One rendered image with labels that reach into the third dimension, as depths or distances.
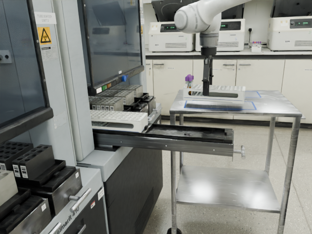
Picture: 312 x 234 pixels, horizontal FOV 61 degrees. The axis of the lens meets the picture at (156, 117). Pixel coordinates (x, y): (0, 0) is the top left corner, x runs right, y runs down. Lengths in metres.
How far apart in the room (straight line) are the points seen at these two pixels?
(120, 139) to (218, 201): 0.74
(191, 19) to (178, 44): 2.23
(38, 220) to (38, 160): 0.17
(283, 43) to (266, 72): 0.35
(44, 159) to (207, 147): 0.55
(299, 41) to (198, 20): 2.31
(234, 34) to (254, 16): 0.69
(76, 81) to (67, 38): 0.15
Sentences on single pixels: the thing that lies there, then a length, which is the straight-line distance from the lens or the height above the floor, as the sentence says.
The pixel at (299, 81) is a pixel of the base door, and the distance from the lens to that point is 3.39.
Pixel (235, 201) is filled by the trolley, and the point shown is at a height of 0.28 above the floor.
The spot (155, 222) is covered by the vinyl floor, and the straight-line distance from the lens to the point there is 1.85.
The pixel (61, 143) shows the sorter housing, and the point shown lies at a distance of 0.92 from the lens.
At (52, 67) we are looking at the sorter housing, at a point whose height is 1.10.
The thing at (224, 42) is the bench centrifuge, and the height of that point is 1.02.
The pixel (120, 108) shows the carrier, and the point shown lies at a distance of 1.28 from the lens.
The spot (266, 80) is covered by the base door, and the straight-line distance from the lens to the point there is 3.33.
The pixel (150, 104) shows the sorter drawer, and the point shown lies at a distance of 1.48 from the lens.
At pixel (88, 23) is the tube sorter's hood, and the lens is 1.03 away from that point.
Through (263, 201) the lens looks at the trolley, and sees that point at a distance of 1.63.
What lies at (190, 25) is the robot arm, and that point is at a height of 1.21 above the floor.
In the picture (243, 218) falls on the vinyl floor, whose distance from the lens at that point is 1.93.
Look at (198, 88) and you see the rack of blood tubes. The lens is 1.31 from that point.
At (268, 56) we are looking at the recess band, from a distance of 3.33.
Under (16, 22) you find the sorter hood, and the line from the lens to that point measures 0.75.
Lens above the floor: 1.21
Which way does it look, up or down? 19 degrees down
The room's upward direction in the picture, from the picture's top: 2 degrees counter-clockwise
